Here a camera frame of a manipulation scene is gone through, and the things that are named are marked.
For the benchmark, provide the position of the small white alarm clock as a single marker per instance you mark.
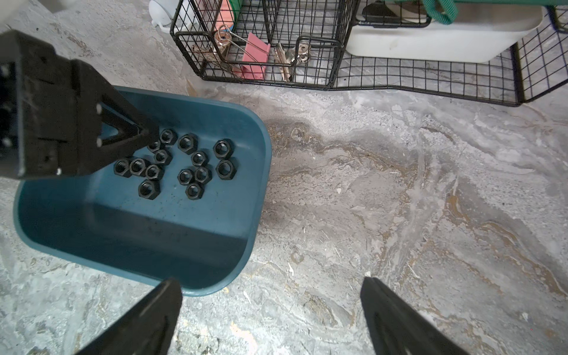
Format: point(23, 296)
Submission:
point(162, 13)

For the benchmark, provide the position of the green strap bag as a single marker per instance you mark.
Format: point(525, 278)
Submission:
point(446, 11)

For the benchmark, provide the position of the black nut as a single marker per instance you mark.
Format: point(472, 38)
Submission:
point(226, 170)

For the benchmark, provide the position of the pink binder clip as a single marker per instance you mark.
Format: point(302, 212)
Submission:
point(255, 54)

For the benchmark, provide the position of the dark teal storage box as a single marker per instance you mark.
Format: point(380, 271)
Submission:
point(100, 220)

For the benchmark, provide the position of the white tray in organizer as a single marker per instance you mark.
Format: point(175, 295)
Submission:
point(403, 30)

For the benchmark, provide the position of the black wire desk organizer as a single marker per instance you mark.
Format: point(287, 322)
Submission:
point(308, 50)

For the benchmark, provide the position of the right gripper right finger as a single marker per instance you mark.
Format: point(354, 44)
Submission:
point(396, 328)

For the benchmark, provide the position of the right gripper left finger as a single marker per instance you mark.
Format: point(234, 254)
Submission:
point(147, 328)

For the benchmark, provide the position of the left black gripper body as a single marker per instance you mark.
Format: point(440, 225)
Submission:
point(61, 117)

